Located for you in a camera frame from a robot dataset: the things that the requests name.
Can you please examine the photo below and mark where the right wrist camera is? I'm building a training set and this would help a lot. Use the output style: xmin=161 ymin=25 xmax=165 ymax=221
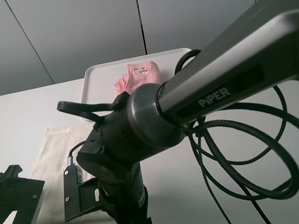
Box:
xmin=63 ymin=156 xmax=83 ymax=222

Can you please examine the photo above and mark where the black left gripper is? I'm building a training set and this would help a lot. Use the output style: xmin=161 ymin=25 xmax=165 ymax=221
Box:
xmin=0 ymin=160 xmax=52 ymax=224

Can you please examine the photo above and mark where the cream white towel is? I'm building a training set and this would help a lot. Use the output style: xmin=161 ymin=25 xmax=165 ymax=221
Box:
xmin=31 ymin=122 xmax=93 ymax=224

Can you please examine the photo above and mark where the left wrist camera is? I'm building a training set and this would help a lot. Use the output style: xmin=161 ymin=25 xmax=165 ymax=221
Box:
xmin=12 ymin=181 xmax=45 ymax=224

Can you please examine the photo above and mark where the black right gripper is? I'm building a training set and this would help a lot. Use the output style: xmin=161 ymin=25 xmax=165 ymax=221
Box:
xmin=58 ymin=161 xmax=154 ymax=224

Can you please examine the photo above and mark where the white plastic tray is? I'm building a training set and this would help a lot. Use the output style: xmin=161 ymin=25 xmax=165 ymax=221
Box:
xmin=81 ymin=48 xmax=190 ymax=104

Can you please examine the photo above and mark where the pink towel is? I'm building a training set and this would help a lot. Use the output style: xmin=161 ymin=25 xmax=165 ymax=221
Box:
xmin=115 ymin=61 xmax=161 ymax=95

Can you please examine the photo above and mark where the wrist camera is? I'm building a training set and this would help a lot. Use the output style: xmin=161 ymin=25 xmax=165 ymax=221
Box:
xmin=63 ymin=156 xmax=83 ymax=222
xmin=12 ymin=181 xmax=45 ymax=224

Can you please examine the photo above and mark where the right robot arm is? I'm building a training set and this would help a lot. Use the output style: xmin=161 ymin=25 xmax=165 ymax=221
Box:
xmin=57 ymin=0 xmax=299 ymax=224

